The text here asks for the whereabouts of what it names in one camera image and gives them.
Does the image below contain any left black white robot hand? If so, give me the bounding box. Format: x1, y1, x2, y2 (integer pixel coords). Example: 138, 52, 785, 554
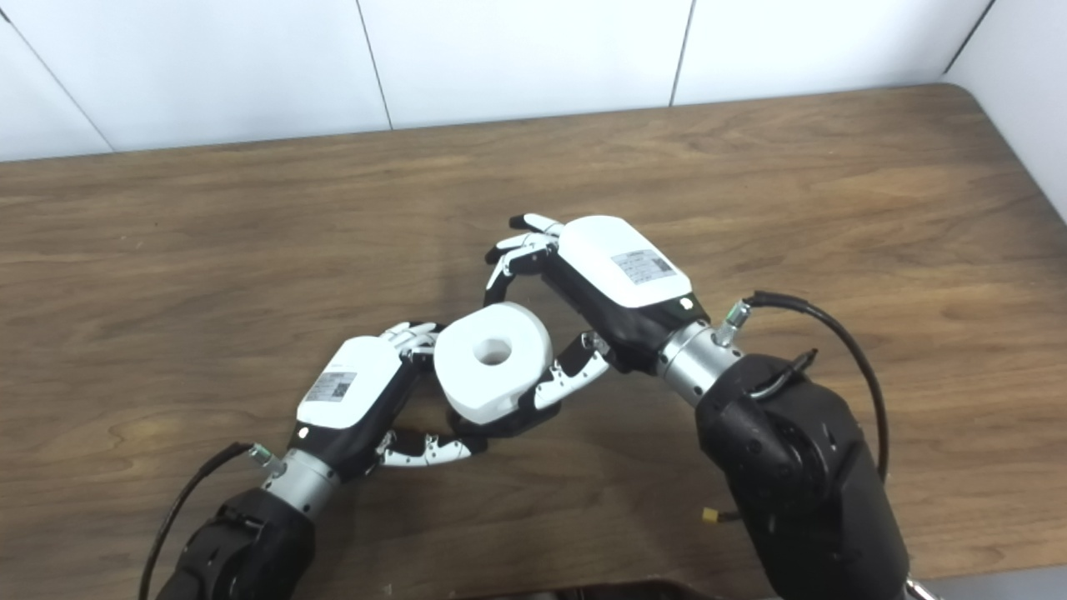
292, 321, 488, 484

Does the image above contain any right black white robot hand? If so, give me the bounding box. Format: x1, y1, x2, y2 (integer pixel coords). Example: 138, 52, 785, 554
483, 213, 709, 413

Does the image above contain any white plastic block with holes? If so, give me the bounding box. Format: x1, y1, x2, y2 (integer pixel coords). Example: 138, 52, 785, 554
433, 302, 554, 426

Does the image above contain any black plastic holder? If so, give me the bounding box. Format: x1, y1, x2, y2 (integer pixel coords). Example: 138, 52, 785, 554
450, 400, 564, 440

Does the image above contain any black robot torso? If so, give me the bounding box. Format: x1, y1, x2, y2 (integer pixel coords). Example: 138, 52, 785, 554
450, 577, 718, 600

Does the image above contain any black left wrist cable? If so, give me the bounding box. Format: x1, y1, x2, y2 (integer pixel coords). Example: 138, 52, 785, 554
138, 442, 280, 600

